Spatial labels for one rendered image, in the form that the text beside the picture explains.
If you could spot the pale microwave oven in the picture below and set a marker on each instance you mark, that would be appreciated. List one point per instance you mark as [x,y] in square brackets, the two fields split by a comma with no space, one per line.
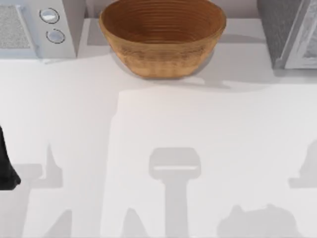
[32,27]

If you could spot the grey cabinet door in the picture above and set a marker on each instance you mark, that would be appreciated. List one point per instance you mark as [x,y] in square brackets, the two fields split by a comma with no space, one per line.
[301,39]

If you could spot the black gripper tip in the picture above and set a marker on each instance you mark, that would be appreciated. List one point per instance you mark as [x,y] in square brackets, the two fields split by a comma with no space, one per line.
[6,168]

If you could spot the round microwave knob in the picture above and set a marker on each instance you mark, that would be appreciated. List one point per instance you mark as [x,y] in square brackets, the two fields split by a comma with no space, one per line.
[55,36]
[49,15]

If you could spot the brown woven basket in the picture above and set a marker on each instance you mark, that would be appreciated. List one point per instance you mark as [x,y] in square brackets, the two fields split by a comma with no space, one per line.
[162,37]

